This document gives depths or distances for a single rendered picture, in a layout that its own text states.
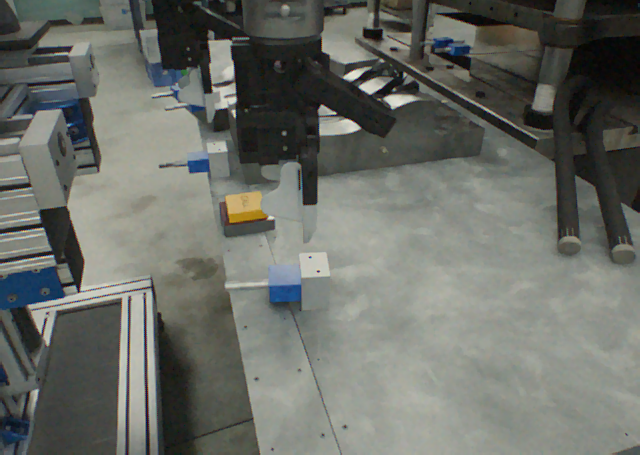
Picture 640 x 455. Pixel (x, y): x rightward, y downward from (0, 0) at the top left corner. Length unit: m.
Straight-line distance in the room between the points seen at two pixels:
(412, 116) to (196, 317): 1.17
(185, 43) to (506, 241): 0.61
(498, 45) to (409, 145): 0.78
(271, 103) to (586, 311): 0.47
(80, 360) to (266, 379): 1.00
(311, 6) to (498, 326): 0.42
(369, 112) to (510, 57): 1.27
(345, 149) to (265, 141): 0.45
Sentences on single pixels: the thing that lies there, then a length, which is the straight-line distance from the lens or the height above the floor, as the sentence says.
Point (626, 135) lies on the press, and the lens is 1.45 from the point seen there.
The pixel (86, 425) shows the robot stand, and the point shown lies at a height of 0.21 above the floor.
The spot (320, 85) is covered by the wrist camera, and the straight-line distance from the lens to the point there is 0.46.
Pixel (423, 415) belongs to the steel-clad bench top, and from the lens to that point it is 0.52.
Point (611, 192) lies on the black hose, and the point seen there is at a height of 0.85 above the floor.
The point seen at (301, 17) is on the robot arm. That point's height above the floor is 1.15.
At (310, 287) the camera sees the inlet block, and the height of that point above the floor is 0.84.
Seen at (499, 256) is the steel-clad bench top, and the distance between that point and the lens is 0.75.
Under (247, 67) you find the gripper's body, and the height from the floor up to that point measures 1.10.
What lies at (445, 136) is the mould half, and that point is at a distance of 1.00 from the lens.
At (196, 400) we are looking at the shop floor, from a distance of 1.56.
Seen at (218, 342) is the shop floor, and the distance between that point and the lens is 1.71.
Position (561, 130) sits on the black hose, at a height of 0.89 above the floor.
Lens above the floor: 1.21
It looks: 31 degrees down
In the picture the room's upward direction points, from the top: straight up
